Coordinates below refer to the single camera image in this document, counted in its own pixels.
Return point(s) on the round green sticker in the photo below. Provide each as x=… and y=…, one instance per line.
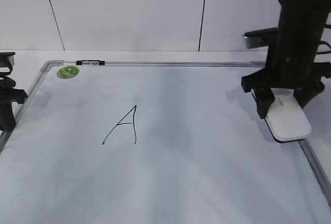
x=68, y=72

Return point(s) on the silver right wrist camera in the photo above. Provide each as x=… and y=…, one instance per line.
x=260, y=38

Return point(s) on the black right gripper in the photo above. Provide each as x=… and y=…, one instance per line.
x=290, y=62

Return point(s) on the white board eraser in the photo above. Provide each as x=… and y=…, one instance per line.
x=286, y=120

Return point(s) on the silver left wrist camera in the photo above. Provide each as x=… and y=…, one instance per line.
x=7, y=59

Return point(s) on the white board with grey frame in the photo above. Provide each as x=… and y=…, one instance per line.
x=152, y=144

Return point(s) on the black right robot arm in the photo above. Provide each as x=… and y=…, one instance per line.
x=298, y=8

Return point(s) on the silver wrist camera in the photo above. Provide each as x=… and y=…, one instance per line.
x=260, y=38
x=7, y=59

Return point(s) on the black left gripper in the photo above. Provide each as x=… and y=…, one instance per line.
x=10, y=94

